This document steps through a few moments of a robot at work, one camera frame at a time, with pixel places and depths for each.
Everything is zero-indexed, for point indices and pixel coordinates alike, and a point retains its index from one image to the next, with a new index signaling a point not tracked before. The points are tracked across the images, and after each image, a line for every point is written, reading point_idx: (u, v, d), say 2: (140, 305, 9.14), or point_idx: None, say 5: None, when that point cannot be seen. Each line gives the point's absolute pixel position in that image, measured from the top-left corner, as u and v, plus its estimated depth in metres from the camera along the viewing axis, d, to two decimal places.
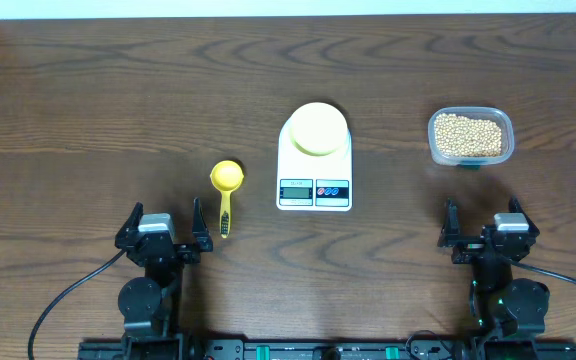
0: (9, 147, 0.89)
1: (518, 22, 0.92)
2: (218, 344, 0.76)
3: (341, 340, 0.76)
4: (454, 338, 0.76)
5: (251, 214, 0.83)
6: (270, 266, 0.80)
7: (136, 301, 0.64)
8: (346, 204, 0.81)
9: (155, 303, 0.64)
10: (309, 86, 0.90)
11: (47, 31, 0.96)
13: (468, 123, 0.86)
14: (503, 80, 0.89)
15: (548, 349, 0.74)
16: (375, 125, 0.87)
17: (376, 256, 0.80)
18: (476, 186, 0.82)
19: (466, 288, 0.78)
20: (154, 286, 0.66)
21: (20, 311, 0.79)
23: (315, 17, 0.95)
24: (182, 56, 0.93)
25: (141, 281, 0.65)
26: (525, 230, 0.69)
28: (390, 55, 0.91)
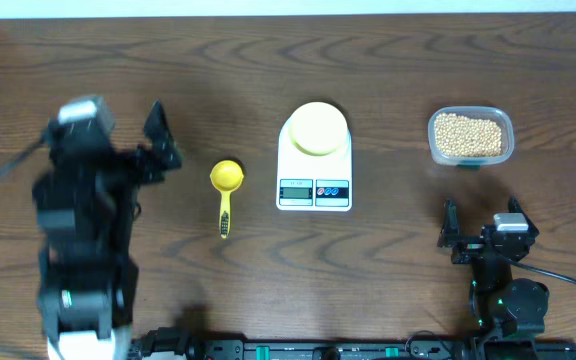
0: (9, 147, 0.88)
1: (519, 21, 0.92)
2: (218, 345, 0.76)
3: (341, 341, 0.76)
4: (454, 338, 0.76)
5: (250, 214, 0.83)
6: (270, 266, 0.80)
7: (64, 188, 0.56)
8: (346, 204, 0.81)
9: (85, 193, 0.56)
10: (309, 85, 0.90)
11: (46, 30, 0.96)
13: (468, 123, 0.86)
14: (504, 80, 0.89)
15: (548, 350, 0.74)
16: (375, 125, 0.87)
17: (375, 256, 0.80)
18: (476, 186, 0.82)
19: (466, 289, 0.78)
20: (84, 175, 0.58)
21: (20, 311, 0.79)
23: (315, 16, 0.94)
24: (182, 55, 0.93)
25: (72, 169, 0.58)
26: (525, 230, 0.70)
28: (390, 54, 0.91)
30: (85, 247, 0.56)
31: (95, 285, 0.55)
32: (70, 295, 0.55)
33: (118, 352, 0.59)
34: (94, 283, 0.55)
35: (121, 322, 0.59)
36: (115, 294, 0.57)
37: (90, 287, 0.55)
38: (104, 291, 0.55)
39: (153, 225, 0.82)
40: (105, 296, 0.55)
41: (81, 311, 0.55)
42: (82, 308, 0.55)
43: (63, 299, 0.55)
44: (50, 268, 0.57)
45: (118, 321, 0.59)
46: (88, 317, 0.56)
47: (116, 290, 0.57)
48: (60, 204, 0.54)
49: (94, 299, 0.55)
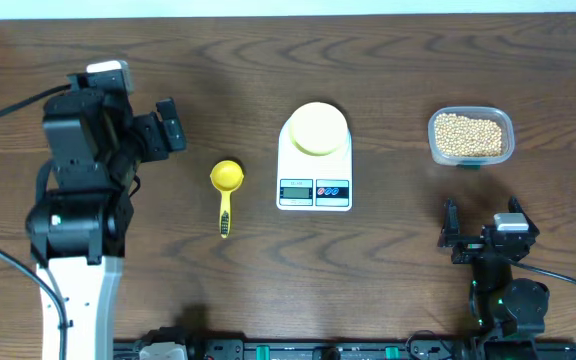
0: (9, 147, 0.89)
1: (519, 22, 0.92)
2: (218, 344, 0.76)
3: (341, 340, 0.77)
4: (454, 337, 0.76)
5: (251, 214, 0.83)
6: (270, 266, 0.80)
7: (72, 100, 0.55)
8: (346, 204, 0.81)
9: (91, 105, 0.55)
10: (309, 86, 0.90)
11: (47, 31, 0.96)
13: (468, 123, 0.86)
14: (504, 80, 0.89)
15: (548, 350, 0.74)
16: (375, 125, 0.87)
17: (375, 256, 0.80)
18: (476, 186, 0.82)
19: (466, 289, 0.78)
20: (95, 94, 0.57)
21: (20, 311, 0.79)
23: (315, 17, 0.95)
24: (182, 56, 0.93)
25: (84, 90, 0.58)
26: (525, 230, 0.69)
28: (390, 55, 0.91)
30: (83, 168, 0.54)
31: (87, 208, 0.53)
32: (61, 215, 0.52)
33: (109, 284, 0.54)
34: (86, 208, 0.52)
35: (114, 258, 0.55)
36: (106, 221, 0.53)
37: (83, 210, 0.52)
38: (95, 214, 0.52)
39: (154, 225, 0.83)
40: (94, 221, 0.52)
41: (70, 235, 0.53)
42: (72, 230, 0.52)
43: (53, 219, 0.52)
44: (49, 193, 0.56)
45: (111, 250, 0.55)
46: (79, 241, 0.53)
47: (108, 216, 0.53)
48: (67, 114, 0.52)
49: (84, 221, 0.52)
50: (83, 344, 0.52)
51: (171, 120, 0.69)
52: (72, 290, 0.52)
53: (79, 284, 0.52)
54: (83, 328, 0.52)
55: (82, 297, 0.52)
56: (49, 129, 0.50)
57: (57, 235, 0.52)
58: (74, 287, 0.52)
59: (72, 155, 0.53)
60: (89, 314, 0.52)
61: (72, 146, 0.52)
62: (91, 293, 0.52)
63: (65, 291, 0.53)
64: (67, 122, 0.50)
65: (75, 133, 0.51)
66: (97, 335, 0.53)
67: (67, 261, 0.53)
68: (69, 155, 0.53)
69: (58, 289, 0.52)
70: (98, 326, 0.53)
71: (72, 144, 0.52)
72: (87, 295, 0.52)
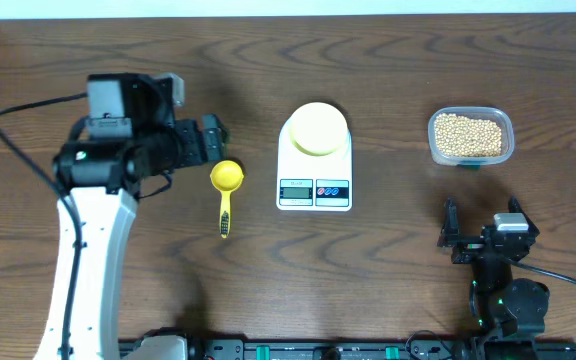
0: (9, 147, 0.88)
1: (519, 22, 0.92)
2: (218, 344, 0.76)
3: (341, 340, 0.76)
4: (454, 338, 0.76)
5: (250, 214, 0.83)
6: (270, 266, 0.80)
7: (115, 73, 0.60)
8: (346, 204, 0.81)
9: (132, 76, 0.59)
10: (309, 86, 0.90)
11: (47, 31, 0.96)
13: (468, 123, 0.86)
14: (503, 80, 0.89)
15: (548, 349, 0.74)
16: (375, 125, 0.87)
17: (376, 256, 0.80)
18: (476, 186, 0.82)
19: (466, 289, 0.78)
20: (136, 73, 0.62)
21: (20, 311, 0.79)
23: (316, 17, 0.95)
24: (182, 56, 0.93)
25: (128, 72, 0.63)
26: (525, 230, 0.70)
28: (390, 55, 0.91)
30: (115, 121, 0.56)
31: (111, 147, 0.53)
32: (85, 152, 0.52)
33: (124, 214, 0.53)
34: (108, 149, 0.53)
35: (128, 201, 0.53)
36: (125, 162, 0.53)
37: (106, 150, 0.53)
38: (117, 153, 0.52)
39: (154, 225, 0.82)
40: (115, 160, 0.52)
41: (89, 171, 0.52)
42: (94, 166, 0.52)
43: (78, 154, 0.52)
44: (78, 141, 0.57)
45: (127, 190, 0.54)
46: (98, 178, 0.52)
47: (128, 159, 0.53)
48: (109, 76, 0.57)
49: (106, 157, 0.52)
50: (94, 267, 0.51)
51: (210, 131, 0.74)
52: (90, 214, 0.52)
53: (97, 207, 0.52)
54: (96, 251, 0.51)
55: (97, 222, 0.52)
56: (93, 86, 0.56)
57: (79, 170, 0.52)
58: (92, 211, 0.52)
59: (110, 109, 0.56)
60: (103, 238, 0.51)
61: (109, 101, 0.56)
62: (105, 217, 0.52)
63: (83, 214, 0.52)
64: (111, 79, 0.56)
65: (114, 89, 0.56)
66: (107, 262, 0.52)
67: (87, 189, 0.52)
68: (104, 108, 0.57)
69: (76, 212, 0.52)
70: (109, 252, 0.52)
71: (109, 97, 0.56)
72: (102, 219, 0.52)
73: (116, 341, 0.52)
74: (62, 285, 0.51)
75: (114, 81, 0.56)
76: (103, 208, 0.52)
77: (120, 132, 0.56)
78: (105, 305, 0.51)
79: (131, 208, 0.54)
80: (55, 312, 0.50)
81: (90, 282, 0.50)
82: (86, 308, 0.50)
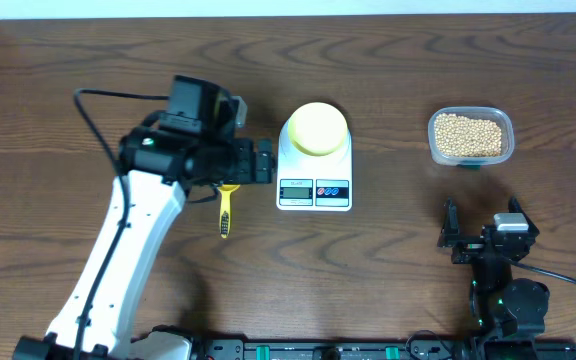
0: (9, 147, 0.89)
1: (519, 22, 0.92)
2: (218, 344, 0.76)
3: (341, 340, 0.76)
4: (454, 338, 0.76)
5: (251, 214, 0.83)
6: (270, 266, 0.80)
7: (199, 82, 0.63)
8: (346, 204, 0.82)
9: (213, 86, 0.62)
10: (309, 86, 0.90)
11: (47, 31, 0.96)
13: (468, 123, 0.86)
14: (504, 80, 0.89)
15: (548, 349, 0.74)
16: (375, 125, 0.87)
17: (376, 256, 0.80)
18: (476, 186, 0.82)
19: (466, 289, 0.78)
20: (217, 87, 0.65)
21: (20, 311, 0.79)
23: (316, 17, 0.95)
24: (182, 56, 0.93)
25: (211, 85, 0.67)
26: (525, 230, 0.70)
28: (390, 55, 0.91)
30: (186, 121, 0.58)
31: (178, 143, 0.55)
32: (152, 141, 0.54)
33: (172, 206, 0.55)
34: (173, 144, 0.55)
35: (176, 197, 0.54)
36: (186, 158, 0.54)
37: (172, 144, 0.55)
38: (181, 149, 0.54)
39: None
40: (179, 153, 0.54)
41: (151, 159, 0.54)
42: (156, 155, 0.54)
43: (145, 140, 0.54)
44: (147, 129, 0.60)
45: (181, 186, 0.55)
46: (158, 168, 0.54)
47: (189, 155, 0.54)
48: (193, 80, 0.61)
49: (170, 151, 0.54)
50: (132, 249, 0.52)
51: (264, 153, 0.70)
52: (142, 198, 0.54)
53: (148, 193, 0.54)
54: (139, 235, 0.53)
55: (145, 207, 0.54)
56: (175, 86, 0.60)
57: (142, 156, 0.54)
58: (145, 196, 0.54)
59: (184, 108, 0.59)
60: (146, 225, 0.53)
61: (186, 101, 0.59)
62: (154, 205, 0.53)
63: (135, 196, 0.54)
64: (195, 84, 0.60)
65: (194, 92, 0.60)
66: (144, 248, 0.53)
67: (145, 174, 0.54)
68: (179, 107, 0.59)
69: (128, 192, 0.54)
70: (148, 240, 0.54)
71: (187, 99, 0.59)
72: (151, 205, 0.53)
73: (129, 330, 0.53)
74: (98, 258, 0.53)
75: (197, 86, 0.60)
76: (153, 195, 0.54)
77: (188, 132, 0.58)
78: (131, 289, 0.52)
79: (178, 203, 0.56)
80: (85, 281, 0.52)
81: (125, 263, 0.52)
82: (114, 286, 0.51)
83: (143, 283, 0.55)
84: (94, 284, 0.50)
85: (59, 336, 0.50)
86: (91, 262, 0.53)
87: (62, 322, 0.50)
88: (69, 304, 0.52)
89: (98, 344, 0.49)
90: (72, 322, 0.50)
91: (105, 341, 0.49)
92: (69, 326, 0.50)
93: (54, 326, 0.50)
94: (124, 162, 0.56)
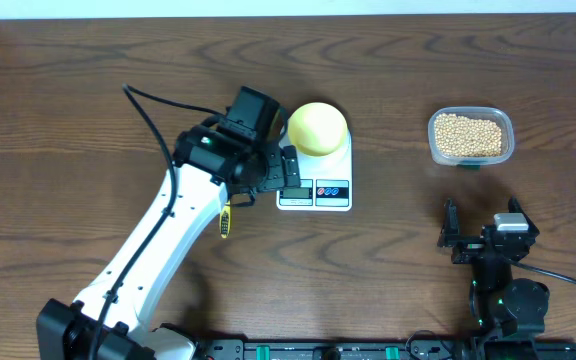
0: (9, 148, 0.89)
1: (519, 22, 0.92)
2: (218, 344, 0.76)
3: (341, 340, 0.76)
4: (454, 338, 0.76)
5: (251, 215, 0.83)
6: (270, 266, 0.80)
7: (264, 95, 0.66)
8: (346, 204, 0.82)
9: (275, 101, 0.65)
10: (309, 86, 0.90)
11: (47, 31, 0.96)
13: (468, 123, 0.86)
14: (503, 80, 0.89)
15: (548, 350, 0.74)
16: (375, 125, 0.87)
17: (376, 256, 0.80)
18: (476, 186, 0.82)
19: (466, 289, 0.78)
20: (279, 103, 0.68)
21: (20, 311, 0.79)
23: (316, 17, 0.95)
24: (182, 56, 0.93)
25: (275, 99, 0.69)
26: (525, 230, 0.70)
28: (390, 55, 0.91)
30: (242, 129, 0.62)
31: (231, 148, 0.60)
32: (209, 140, 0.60)
33: (212, 205, 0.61)
34: (227, 148, 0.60)
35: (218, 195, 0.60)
36: (235, 163, 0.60)
37: (226, 147, 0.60)
38: (233, 154, 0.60)
39: None
40: (230, 158, 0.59)
41: (205, 158, 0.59)
42: (210, 154, 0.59)
43: (203, 138, 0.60)
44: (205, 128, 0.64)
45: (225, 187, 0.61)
46: (208, 167, 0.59)
47: (239, 161, 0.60)
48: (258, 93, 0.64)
49: (223, 155, 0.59)
50: (170, 238, 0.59)
51: (291, 158, 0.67)
52: (188, 193, 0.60)
53: (195, 188, 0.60)
54: (179, 226, 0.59)
55: (189, 201, 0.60)
56: (241, 95, 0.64)
57: (197, 152, 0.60)
58: (192, 191, 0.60)
59: (242, 118, 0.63)
60: (188, 219, 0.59)
61: (246, 112, 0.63)
62: (197, 200, 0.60)
63: (182, 189, 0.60)
64: (259, 97, 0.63)
65: (255, 104, 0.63)
66: (180, 241, 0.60)
67: (196, 170, 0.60)
68: (238, 115, 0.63)
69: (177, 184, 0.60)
70: (185, 233, 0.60)
71: (247, 110, 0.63)
72: (196, 200, 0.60)
73: (150, 313, 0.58)
74: (138, 241, 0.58)
75: (259, 100, 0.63)
76: (198, 192, 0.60)
77: (242, 139, 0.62)
78: (160, 277, 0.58)
79: (216, 205, 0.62)
80: (121, 258, 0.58)
81: (160, 250, 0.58)
82: (148, 270, 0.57)
83: (170, 274, 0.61)
84: (129, 263, 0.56)
85: (85, 306, 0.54)
86: (131, 242, 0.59)
87: (92, 294, 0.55)
88: (102, 278, 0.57)
89: (120, 322, 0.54)
90: (101, 295, 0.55)
91: (127, 319, 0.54)
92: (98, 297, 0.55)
93: (83, 296, 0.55)
94: (179, 154, 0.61)
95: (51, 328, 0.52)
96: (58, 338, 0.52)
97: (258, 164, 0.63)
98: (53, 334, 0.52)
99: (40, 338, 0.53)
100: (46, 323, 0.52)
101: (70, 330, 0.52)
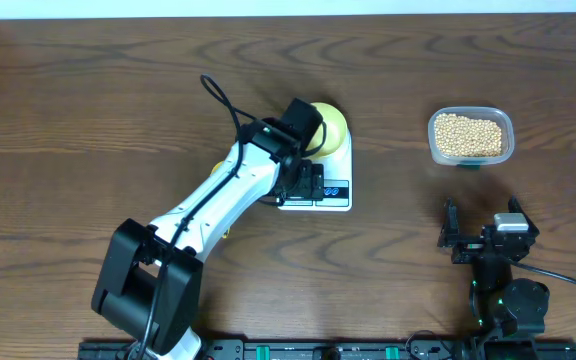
0: (9, 147, 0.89)
1: (518, 22, 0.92)
2: (218, 344, 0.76)
3: (341, 340, 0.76)
4: (454, 338, 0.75)
5: (251, 215, 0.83)
6: (270, 266, 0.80)
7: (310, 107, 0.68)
8: (346, 204, 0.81)
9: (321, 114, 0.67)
10: (309, 85, 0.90)
11: (47, 31, 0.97)
13: (468, 123, 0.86)
14: (504, 80, 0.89)
15: (548, 350, 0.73)
16: (375, 125, 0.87)
17: (375, 256, 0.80)
18: (476, 186, 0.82)
19: (466, 289, 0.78)
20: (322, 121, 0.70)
21: (19, 311, 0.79)
23: (315, 17, 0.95)
24: (182, 56, 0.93)
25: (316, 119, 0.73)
26: (525, 230, 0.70)
28: (390, 55, 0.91)
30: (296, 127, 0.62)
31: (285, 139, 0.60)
32: (270, 131, 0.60)
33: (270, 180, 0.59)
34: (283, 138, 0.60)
35: (266, 181, 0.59)
36: (288, 154, 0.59)
37: (283, 140, 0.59)
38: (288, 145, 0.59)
39: None
40: (285, 148, 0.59)
41: (262, 145, 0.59)
42: (269, 142, 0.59)
43: (264, 128, 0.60)
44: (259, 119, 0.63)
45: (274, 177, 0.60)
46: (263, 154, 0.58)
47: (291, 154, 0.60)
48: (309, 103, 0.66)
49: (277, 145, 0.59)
50: (234, 194, 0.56)
51: (320, 174, 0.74)
52: (253, 161, 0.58)
53: (260, 158, 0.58)
54: (243, 186, 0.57)
55: (254, 167, 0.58)
56: (295, 100, 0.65)
57: (259, 138, 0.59)
58: (257, 160, 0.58)
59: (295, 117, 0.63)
60: (251, 181, 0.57)
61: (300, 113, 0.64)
62: (262, 169, 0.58)
63: (248, 157, 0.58)
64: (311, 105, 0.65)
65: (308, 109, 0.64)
66: (241, 198, 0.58)
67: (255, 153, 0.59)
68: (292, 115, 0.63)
69: (244, 151, 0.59)
70: (245, 195, 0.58)
71: (302, 110, 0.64)
72: (260, 167, 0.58)
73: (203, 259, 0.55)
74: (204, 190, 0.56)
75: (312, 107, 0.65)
76: (263, 162, 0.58)
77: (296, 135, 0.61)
78: (221, 227, 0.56)
79: (270, 183, 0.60)
80: (191, 199, 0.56)
81: (224, 204, 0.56)
82: (214, 213, 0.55)
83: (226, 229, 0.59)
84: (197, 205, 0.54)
85: (159, 230, 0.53)
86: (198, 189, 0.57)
87: (164, 220, 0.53)
88: (172, 212, 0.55)
89: (189, 249, 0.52)
90: (172, 223, 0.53)
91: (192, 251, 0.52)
92: (168, 225, 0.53)
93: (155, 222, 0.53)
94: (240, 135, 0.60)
95: (120, 248, 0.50)
96: (127, 257, 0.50)
97: (297, 163, 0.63)
98: (122, 253, 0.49)
99: (108, 255, 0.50)
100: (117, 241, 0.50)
101: (138, 251, 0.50)
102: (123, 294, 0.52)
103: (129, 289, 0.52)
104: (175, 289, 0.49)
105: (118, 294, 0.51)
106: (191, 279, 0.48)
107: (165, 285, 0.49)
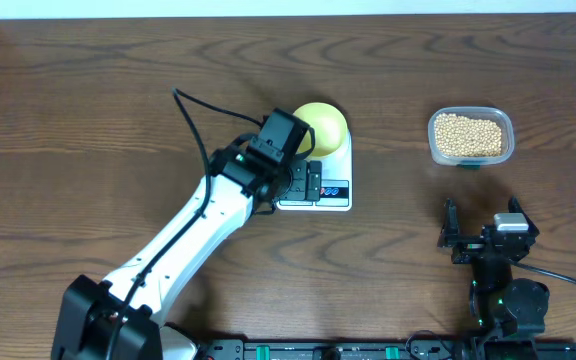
0: (9, 148, 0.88)
1: (518, 22, 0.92)
2: (218, 344, 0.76)
3: (341, 340, 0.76)
4: (454, 338, 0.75)
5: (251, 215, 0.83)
6: (270, 266, 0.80)
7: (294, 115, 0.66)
8: (346, 204, 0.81)
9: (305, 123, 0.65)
10: (309, 85, 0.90)
11: (47, 31, 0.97)
13: (468, 123, 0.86)
14: (503, 80, 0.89)
15: (548, 350, 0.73)
16: (375, 125, 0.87)
17: (376, 256, 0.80)
18: (476, 186, 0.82)
19: (466, 289, 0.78)
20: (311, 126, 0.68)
21: (19, 311, 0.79)
23: (315, 17, 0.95)
24: (182, 56, 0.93)
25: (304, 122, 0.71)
26: (525, 230, 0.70)
28: (390, 55, 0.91)
30: (273, 149, 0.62)
31: (258, 168, 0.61)
32: (243, 158, 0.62)
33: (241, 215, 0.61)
34: (257, 167, 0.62)
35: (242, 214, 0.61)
36: (263, 184, 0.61)
37: (255, 169, 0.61)
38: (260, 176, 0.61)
39: (154, 225, 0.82)
40: (258, 179, 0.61)
41: (235, 176, 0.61)
42: (242, 174, 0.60)
43: (237, 155, 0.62)
44: (237, 142, 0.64)
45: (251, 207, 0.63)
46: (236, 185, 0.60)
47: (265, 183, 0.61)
48: (290, 115, 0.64)
49: (250, 175, 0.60)
50: (199, 237, 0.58)
51: (316, 174, 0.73)
52: (220, 199, 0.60)
53: (228, 195, 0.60)
54: (208, 228, 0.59)
55: (221, 206, 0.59)
56: (274, 115, 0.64)
57: (232, 170, 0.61)
58: (224, 198, 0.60)
59: (272, 136, 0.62)
60: (217, 222, 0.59)
61: (277, 132, 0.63)
62: (228, 206, 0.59)
63: (214, 196, 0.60)
64: (289, 121, 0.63)
65: (286, 127, 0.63)
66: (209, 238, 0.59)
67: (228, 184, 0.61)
68: (269, 135, 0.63)
69: (210, 190, 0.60)
70: (212, 235, 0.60)
71: (279, 130, 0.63)
72: (226, 206, 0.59)
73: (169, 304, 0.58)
74: (167, 237, 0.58)
75: (290, 122, 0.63)
76: (231, 200, 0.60)
77: (270, 161, 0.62)
78: (186, 271, 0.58)
79: (242, 217, 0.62)
80: (151, 249, 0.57)
81: (189, 248, 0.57)
82: (176, 260, 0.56)
83: (194, 271, 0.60)
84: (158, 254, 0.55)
85: (113, 287, 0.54)
86: (162, 235, 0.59)
87: (119, 276, 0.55)
88: (131, 263, 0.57)
89: (148, 303, 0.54)
90: (129, 278, 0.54)
91: (152, 304, 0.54)
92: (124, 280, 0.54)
93: (112, 277, 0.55)
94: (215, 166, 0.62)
95: (75, 304, 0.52)
96: (82, 314, 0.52)
97: (279, 183, 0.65)
98: (78, 308, 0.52)
99: (64, 311, 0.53)
100: (72, 298, 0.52)
101: (93, 308, 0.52)
102: (82, 350, 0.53)
103: (86, 345, 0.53)
104: (129, 349, 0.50)
105: (75, 350, 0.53)
106: (146, 340, 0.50)
107: (120, 345, 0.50)
